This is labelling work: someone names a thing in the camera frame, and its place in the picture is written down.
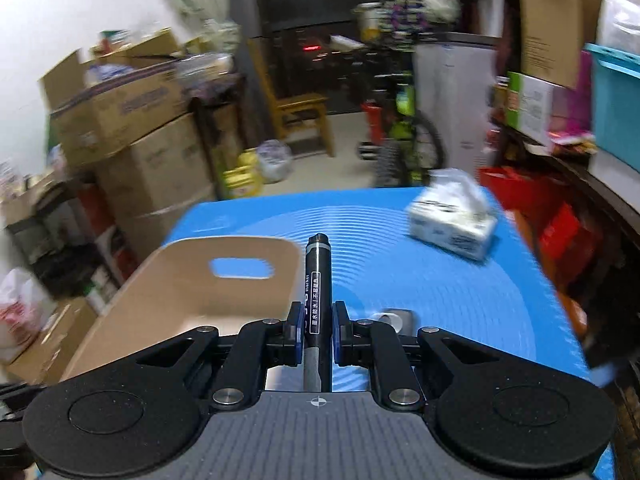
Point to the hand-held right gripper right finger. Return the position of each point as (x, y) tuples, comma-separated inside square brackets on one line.
[(338, 334)]

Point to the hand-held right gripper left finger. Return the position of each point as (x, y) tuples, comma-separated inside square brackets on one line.
[(296, 332)]

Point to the black marker pen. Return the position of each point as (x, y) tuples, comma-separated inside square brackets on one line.
[(317, 280)]

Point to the beige plastic basket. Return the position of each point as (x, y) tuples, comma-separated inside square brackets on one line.
[(175, 285)]

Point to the flat cardboard box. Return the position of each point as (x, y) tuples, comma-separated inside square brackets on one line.
[(55, 340)]

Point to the blue silicone mat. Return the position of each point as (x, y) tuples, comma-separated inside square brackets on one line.
[(450, 310)]

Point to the white red-print plastic bag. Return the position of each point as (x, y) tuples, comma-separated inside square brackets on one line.
[(22, 315)]

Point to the white tissue box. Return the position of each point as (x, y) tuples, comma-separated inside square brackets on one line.
[(450, 230)]

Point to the yellow plastic jug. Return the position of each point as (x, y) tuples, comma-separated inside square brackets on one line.
[(242, 177)]

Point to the clear plastic bag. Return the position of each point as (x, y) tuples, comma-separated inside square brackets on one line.
[(274, 160)]

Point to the black metal cart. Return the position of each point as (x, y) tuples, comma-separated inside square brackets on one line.
[(55, 240)]

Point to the large plain cardboard box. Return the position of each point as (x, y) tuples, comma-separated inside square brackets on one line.
[(160, 175)]

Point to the green black bicycle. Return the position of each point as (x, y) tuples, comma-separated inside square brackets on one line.
[(405, 125)]

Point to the yellow wooden chair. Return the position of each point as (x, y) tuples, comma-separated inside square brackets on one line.
[(300, 110)]

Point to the red shopping bag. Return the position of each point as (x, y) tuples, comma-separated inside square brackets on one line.
[(535, 210)]

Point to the dark wooden side table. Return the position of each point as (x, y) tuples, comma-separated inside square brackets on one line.
[(220, 90)]

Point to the white cabinet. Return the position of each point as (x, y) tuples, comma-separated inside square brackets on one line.
[(460, 90)]

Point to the bag of plastic bottles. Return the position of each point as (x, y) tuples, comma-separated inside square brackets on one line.
[(205, 67)]

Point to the green white carton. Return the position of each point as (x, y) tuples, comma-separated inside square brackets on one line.
[(530, 107)]

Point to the small open cardboard box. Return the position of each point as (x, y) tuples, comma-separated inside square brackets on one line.
[(145, 42)]

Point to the pink carton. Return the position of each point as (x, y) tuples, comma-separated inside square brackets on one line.
[(572, 95)]

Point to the pile of patterned bags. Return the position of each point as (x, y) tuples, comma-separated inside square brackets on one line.
[(415, 5)]

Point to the teal plastic storage bin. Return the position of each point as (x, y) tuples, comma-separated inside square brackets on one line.
[(617, 105)]

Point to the tall brown cardboard box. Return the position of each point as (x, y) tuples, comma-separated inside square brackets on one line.
[(560, 25)]

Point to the white plastic bags pile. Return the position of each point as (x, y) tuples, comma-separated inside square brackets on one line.
[(622, 10)]

